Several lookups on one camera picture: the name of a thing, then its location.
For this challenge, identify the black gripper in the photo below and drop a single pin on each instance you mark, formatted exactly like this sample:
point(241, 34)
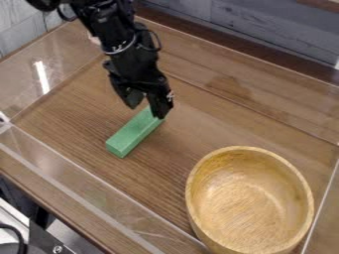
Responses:
point(136, 77)

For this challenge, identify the green rectangular block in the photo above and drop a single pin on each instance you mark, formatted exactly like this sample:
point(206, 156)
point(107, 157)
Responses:
point(132, 133)

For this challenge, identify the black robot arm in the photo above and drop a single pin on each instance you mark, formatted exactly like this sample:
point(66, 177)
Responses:
point(107, 18)

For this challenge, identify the brown wooden bowl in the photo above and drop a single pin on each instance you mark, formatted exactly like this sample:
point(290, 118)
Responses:
point(250, 202)

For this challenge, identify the clear acrylic corner bracket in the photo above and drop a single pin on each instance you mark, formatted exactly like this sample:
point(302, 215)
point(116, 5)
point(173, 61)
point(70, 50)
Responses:
point(94, 39)

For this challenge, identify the clear acrylic tray wall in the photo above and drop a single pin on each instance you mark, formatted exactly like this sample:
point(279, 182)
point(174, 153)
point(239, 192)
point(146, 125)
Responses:
point(239, 96)

